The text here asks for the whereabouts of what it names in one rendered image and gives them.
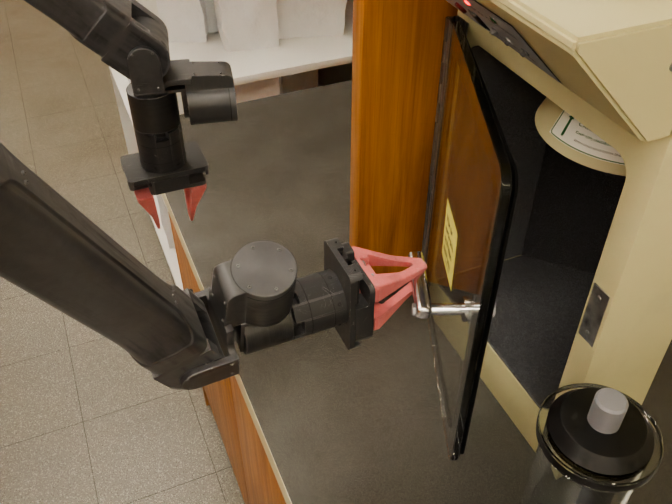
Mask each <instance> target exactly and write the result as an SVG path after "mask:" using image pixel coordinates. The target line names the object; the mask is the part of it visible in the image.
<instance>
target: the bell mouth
mask: <svg viewBox="0 0 672 504"><path fill-rule="evenodd" d="M535 125H536V128H537V130H538V132H539V134H540V135H541V137H542V138H543V139H544V140H545V142H546V143H547V144H549V145H550V146H551V147H552V148H553V149H554V150H556V151H557V152H559V153H560V154H562V155H563V156H565V157H567V158H568V159H570V160H572V161H574V162H576V163H579V164H581V165H584V166H586V167H589V168H592V169H595V170H598V171H602V172H605V173H610V174H614V175H620V176H626V167H625V163H624V160H623V158H622V156H621V155H620V153H619V152H618V151H617V150H616V149H614V148H613V147H612V146H610V145H609V144H608V143H606V142H605V141H604V140H603V139H601V138H600V137H599V136H597V135H596V134H595V133H593V132H592V131H591V130H589V129H588V128H587V127H585V126H584V125H583V124H581V123H580V122H579V121H578V120H576V119H575V118H574V117H572V116H571V115H570V114H568V113H567V112H566V111H564V110H563V109H562V108H560V107H559V106H558V105H556V104H555V103H554V102H553V101H551V100H550V99H549V98H547V97H546V98H545V100H544V101H543V102H542V104H541V105H540V106H539V107H538V109H537V111H536V114H535Z"/></svg>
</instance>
